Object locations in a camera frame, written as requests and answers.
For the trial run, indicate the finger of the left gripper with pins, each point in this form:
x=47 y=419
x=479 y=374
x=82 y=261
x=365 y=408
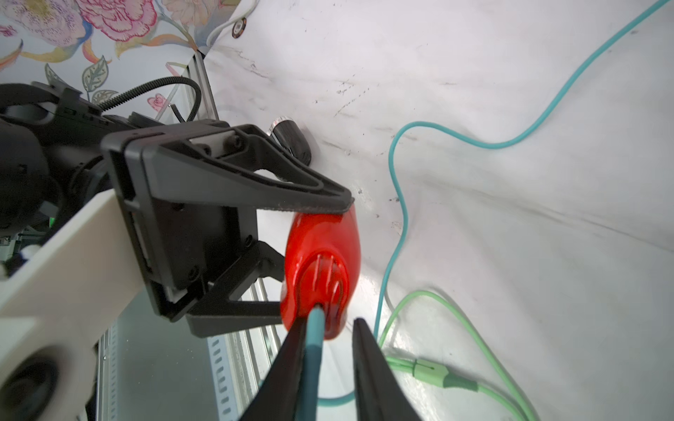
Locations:
x=257 y=173
x=222 y=309

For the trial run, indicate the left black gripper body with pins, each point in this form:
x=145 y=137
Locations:
x=181 y=248

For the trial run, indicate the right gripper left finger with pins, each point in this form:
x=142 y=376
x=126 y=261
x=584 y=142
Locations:
x=278 y=396

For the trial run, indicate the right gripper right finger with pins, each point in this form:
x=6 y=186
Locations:
x=377 y=394

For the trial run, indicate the red electric shaver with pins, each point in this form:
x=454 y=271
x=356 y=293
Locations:
x=322 y=266

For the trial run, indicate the white power strip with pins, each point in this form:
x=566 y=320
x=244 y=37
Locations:
x=213 y=35

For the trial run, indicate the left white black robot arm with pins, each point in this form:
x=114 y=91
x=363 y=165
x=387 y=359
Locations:
x=51 y=152

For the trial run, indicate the black electric shaver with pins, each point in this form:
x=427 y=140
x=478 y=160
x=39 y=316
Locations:
x=287 y=134

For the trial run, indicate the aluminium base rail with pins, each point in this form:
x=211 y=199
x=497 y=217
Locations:
x=155 y=369

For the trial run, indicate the small round ring object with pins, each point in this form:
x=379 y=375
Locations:
x=238 y=28

